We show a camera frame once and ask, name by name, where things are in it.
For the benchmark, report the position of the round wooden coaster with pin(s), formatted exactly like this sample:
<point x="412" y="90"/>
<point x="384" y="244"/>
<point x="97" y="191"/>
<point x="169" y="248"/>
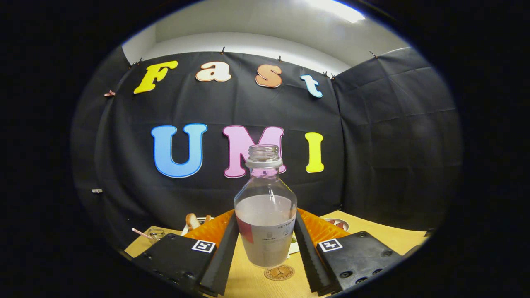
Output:
<point x="279" y="272"/>

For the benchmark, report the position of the white divided dish of beans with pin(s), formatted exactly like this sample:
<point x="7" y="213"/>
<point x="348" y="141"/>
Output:
<point x="294" y="246"/>

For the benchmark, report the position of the pink clip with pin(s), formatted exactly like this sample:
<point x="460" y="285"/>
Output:
<point x="109" y="93"/>

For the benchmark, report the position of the pink striped straw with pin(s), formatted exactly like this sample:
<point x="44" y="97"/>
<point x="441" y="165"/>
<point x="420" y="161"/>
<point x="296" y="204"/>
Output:
<point x="140" y="233"/>

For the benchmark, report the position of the clear juice bottle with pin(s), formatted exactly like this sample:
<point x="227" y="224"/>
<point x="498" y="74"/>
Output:
<point x="265" y="223"/>

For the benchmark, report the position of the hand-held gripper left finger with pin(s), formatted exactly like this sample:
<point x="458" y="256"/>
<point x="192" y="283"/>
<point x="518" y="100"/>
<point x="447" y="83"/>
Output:
<point x="221" y="260"/>

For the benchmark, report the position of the wooden table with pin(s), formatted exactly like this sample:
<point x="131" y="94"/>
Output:
<point x="389" y="238"/>

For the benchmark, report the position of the black backdrop cloth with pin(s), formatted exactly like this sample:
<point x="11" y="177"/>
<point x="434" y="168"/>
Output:
<point x="393" y="124"/>

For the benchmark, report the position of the white plate of red food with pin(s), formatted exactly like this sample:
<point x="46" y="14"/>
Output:
<point x="337" y="224"/>

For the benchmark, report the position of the white toaster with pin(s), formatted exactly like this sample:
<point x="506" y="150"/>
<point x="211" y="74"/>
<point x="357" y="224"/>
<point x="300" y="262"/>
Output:
<point x="184" y="231"/>

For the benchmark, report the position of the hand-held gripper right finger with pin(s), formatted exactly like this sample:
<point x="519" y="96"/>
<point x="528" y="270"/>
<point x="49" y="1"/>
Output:
<point x="308" y="256"/>

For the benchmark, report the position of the large toast slice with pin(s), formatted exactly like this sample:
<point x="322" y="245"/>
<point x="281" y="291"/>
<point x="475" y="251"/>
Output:
<point x="192" y="221"/>

